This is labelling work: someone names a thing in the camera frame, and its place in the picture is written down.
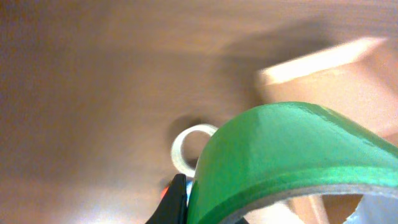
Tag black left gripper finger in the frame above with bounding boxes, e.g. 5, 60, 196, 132
146, 174, 188, 224

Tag blue pen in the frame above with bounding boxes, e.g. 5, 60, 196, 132
186, 180, 193, 203

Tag white masking tape roll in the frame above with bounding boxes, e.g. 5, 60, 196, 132
170, 124, 218, 178

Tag green tape roll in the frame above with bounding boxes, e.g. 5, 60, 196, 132
187, 102, 397, 223

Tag brown cardboard box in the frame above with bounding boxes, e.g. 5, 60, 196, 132
247, 37, 397, 223

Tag red utility knife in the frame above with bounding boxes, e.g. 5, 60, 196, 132
160, 186, 169, 199

